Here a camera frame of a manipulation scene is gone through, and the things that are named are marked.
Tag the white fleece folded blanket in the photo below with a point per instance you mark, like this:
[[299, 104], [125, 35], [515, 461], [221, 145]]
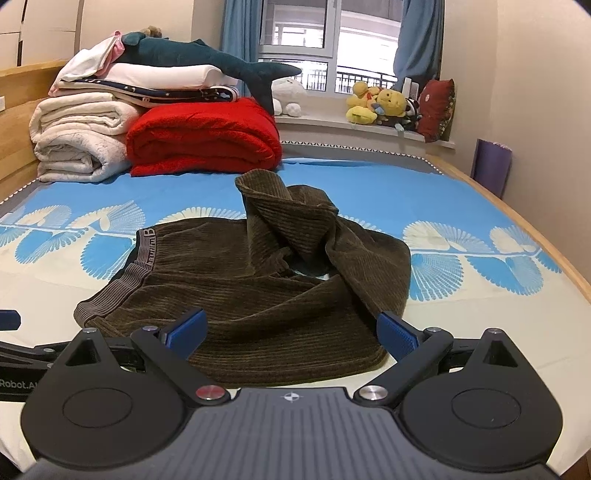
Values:
[[74, 152]]

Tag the yellow bear plush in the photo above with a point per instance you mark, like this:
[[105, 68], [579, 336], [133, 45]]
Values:
[[391, 102]]

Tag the yellow duck plush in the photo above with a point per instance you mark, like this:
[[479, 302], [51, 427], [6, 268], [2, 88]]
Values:
[[361, 101]]

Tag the white windowsill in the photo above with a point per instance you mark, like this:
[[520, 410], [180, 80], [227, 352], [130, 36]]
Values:
[[323, 127]]

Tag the dark star print blanket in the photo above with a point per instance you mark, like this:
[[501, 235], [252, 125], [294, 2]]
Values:
[[152, 92]]

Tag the white framed window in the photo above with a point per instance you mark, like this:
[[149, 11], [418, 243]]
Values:
[[330, 30]]

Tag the wooden bed frame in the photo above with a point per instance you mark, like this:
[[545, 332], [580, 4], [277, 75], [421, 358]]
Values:
[[18, 138]]

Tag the teal shark plush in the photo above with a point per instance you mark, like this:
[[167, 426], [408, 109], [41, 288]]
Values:
[[194, 57]]

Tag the dark red cushion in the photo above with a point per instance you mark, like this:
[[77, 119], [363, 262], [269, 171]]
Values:
[[436, 110]]

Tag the pink and white cloth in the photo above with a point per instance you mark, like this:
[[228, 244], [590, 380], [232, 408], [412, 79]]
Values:
[[97, 57]]

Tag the black white striped plush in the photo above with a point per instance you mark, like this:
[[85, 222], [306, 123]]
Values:
[[408, 115]]

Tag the red folded blanket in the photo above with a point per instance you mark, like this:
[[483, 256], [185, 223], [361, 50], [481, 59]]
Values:
[[203, 138]]

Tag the blue curtain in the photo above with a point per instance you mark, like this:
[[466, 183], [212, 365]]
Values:
[[418, 41], [240, 25]]

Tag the purple board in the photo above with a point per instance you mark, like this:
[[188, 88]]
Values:
[[491, 164]]

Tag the white wardrobe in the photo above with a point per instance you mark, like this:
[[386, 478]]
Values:
[[37, 32]]

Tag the small brown plush toy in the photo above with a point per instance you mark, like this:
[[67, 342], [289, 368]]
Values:
[[151, 31]]

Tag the black balcony railing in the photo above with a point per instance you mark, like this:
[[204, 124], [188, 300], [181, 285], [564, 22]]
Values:
[[360, 76]]

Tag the white folded quilt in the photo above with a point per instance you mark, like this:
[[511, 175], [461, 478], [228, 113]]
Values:
[[171, 74]]

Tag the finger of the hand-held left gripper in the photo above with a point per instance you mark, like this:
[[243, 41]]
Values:
[[9, 321], [27, 354]]

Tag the white seal plush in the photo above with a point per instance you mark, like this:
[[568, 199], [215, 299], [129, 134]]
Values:
[[288, 94]]

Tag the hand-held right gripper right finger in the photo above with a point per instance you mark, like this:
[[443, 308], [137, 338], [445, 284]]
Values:
[[397, 334]]

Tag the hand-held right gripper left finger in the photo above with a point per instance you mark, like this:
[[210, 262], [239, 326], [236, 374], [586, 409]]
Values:
[[187, 330]]

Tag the blue white printed bed sheet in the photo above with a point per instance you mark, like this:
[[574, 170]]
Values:
[[461, 203]]

